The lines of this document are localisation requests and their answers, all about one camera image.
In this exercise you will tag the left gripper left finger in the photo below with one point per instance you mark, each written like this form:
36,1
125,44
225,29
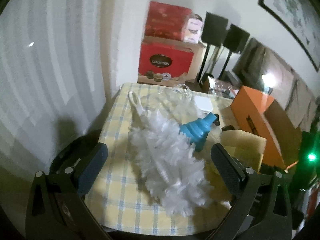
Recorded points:
56,207

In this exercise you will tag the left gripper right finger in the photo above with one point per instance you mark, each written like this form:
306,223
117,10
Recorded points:
260,207

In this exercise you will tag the yellow sponge pack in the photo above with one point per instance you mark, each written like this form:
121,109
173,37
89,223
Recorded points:
248,148

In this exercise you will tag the blue collapsible funnel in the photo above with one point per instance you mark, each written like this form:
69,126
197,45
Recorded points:
197,131

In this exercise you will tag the white square charger box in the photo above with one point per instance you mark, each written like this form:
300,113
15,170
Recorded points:
203,103

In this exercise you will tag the yellow checkered tablecloth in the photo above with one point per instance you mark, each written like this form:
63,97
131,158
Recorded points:
119,200

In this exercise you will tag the orange cardboard box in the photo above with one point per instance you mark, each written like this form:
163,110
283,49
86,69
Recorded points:
259,113

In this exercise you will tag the bright video light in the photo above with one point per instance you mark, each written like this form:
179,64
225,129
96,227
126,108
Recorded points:
269,80

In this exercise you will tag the plastic bag of items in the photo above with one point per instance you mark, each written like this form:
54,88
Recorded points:
221,88

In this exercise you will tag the beige sofa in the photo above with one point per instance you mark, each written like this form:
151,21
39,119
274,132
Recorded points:
291,92

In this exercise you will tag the right black speaker on stand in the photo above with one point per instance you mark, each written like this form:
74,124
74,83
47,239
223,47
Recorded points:
235,42

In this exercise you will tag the red collection gift box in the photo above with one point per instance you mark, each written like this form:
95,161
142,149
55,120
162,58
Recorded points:
159,58

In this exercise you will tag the pink white small box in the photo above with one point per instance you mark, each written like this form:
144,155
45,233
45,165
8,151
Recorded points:
193,30

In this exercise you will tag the red patterned gift bag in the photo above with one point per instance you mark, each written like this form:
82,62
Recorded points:
166,21

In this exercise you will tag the framed wall picture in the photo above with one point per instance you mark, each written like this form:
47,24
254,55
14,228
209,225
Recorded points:
301,19

